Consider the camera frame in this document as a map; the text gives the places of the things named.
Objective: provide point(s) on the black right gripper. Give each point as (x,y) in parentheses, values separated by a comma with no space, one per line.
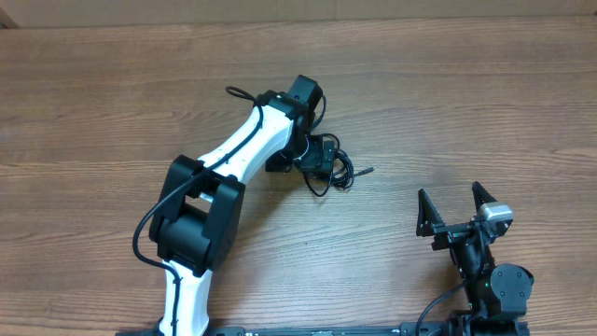
(430,224)

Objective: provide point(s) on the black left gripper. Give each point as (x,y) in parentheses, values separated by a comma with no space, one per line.
(319,156)

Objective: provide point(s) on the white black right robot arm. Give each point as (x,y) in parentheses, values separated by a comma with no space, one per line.
(495,292)

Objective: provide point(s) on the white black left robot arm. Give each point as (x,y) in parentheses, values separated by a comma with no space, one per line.
(198,212)

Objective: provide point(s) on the brown cardboard wall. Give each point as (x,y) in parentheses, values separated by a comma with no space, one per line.
(91,13)

